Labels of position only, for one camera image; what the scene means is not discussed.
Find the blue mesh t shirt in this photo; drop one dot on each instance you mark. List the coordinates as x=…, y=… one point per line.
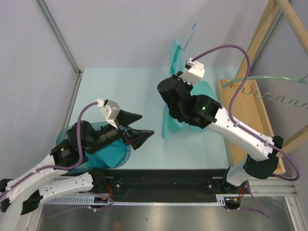
x=108, y=154

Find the white cable duct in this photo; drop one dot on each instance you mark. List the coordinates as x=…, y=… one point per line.
x=94, y=200

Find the wooden clothes rack frame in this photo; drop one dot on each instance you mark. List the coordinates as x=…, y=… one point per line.
x=251, y=107

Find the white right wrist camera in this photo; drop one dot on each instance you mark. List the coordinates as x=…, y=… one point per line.
x=195, y=72

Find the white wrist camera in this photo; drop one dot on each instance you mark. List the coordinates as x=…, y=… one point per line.
x=109, y=110
x=195, y=72

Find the light blue wire hanger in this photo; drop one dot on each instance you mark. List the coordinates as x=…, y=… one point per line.
x=194, y=27

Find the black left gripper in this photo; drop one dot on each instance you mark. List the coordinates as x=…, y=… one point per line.
x=137, y=137

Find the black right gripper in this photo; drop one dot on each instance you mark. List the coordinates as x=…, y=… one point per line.
x=189, y=86

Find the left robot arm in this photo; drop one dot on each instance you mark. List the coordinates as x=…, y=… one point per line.
x=81, y=140

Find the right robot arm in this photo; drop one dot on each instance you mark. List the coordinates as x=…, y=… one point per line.
x=202, y=111

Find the translucent green plastic hanger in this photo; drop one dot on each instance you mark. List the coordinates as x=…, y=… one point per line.
x=269, y=91

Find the teal transparent plastic bin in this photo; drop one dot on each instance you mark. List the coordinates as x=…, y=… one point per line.
x=120, y=154

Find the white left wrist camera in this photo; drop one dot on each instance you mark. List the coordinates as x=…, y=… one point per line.
x=109, y=110

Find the aluminium frame post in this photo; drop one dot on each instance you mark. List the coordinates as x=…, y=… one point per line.
x=58, y=35

